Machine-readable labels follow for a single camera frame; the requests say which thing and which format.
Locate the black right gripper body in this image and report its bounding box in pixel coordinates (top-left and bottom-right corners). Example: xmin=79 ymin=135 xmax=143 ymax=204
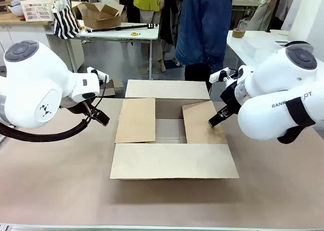
xmin=219 ymin=84 xmax=242 ymax=114

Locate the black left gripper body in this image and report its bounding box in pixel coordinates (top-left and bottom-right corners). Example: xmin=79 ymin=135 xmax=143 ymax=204
xmin=60 ymin=97 xmax=95 ymax=116

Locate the large brown cardboard box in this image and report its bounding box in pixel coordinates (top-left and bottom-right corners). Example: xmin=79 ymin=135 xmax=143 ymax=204
xmin=109 ymin=79 xmax=240 ymax=180

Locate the clear plastic box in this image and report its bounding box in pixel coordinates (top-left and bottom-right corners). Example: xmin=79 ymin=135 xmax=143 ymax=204
xmin=241 ymin=37 xmax=284 ymax=63

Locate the small open cardboard box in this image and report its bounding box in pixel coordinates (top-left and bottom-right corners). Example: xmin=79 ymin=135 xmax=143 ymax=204
xmin=77 ymin=1 xmax=125 ymax=30

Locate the flat cardboard piece on floor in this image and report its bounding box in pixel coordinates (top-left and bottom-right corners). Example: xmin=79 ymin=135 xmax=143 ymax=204
xmin=100 ymin=78 xmax=125 ymax=98

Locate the white table with rounded corner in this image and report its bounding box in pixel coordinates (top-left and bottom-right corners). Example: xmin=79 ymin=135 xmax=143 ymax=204
xmin=226 ymin=30 xmax=292 ymax=78

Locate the person in denim shirt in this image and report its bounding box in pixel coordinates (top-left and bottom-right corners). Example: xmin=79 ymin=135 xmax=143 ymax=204
xmin=175 ymin=0 xmax=233 ymax=81

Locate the white table with metal legs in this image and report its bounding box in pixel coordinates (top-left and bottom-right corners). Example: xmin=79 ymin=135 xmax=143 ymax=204
xmin=47 ymin=20 xmax=160 ymax=80

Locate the black white striped bag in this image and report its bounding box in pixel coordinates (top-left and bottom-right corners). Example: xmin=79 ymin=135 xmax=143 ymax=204
xmin=52 ymin=0 xmax=83 ymax=40

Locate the long black pole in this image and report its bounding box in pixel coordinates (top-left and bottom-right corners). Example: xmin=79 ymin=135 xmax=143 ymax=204
xmin=86 ymin=23 xmax=159 ymax=33

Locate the person in beige clothes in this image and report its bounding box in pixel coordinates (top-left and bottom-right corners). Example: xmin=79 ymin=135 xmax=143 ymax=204
xmin=249 ymin=0 xmax=279 ymax=32

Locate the dark hanging garment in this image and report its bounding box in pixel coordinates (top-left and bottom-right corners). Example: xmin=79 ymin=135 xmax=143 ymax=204
xmin=158 ymin=0 xmax=186 ymax=53

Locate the white plastic crate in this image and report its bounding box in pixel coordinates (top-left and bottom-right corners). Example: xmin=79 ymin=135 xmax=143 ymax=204
xmin=20 ymin=0 xmax=55 ymax=23

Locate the wooden counter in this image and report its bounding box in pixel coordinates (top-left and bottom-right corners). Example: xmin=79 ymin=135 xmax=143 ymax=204
xmin=0 ymin=12 xmax=55 ymax=27

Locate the white board panel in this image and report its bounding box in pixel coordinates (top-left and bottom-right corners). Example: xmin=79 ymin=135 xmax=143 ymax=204
xmin=280 ymin=0 xmax=324 ymax=43

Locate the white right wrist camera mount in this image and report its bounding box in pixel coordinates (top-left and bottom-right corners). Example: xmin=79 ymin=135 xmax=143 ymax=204
xmin=209 ymin=67 xmax=240 ymax=86

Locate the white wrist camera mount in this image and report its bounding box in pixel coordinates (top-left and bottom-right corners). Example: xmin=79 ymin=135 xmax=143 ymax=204
xmin=87 ymin=67 xmax=110 ymax=84
xmin=209 ymin=67 xmax=240 ymax=86

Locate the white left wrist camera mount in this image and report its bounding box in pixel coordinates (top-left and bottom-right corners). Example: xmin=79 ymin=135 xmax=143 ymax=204
xmin=87 ymin=67 xmax=110 ymax=84

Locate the black left arm cable sleeve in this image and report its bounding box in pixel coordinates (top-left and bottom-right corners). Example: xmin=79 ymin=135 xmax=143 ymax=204
xmin=0 ymin=75 xmax=109 ymax=144

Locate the black arm cable sleeve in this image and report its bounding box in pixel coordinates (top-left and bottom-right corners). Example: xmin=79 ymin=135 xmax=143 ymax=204
xmin=276 ymin=97 xmax=316 ymax=145
xmin=0 ymin=75 xmax=109 ymax=144

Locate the black right arm cable sleeve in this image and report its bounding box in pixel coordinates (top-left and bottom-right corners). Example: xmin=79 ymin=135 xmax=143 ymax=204
xmin=276 ymin=97 xmax=316 ymax=145

